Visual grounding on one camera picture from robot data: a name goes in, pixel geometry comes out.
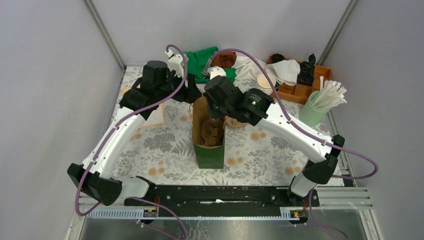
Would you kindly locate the stack of paper cups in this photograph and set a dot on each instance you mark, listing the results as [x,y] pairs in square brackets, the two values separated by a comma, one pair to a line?
[263,84]

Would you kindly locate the green cloth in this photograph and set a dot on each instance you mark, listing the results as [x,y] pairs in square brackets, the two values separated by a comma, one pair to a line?
[197,61]

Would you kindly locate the floral table mat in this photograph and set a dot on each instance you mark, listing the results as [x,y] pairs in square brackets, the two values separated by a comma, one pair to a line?
[164,154]

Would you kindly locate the green paper bag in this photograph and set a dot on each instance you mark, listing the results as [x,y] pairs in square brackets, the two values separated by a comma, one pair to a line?
[206,157]

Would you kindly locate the green straw holder cup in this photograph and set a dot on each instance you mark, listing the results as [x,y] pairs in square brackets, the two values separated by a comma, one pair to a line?
[310,114]

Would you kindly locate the white folded towel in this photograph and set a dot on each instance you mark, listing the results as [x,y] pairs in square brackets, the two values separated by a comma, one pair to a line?
[285,71]

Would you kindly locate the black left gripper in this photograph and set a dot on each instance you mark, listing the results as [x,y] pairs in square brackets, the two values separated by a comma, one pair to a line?
[171,74]

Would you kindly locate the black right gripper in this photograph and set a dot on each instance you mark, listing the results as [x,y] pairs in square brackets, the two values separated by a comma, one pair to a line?
[214,114]

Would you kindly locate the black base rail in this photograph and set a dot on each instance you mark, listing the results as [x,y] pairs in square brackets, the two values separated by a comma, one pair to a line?
[223,201]

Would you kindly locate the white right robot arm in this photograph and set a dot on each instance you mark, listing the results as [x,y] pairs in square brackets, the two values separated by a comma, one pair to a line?
[259,109]

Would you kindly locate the cardboard cup carrier tray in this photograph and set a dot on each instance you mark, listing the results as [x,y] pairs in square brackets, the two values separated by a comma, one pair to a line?
[212,132]

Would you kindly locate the white cloth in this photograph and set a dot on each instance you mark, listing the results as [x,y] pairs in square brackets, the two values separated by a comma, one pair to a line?
[246,68]

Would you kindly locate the black crumpled bag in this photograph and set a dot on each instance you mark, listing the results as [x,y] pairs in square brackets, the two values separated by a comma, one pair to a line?
[307,70]

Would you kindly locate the white paper straws bundle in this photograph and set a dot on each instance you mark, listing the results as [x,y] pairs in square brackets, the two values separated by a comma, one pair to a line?
[330,95]

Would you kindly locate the wooden compartment tray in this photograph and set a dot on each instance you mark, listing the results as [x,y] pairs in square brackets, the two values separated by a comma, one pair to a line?
[300,92]

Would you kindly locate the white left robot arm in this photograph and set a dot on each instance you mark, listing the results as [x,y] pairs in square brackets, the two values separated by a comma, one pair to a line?
[94,176]

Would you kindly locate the brown cloth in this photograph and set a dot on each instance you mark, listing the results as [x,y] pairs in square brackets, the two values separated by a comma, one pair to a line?
[225,60]

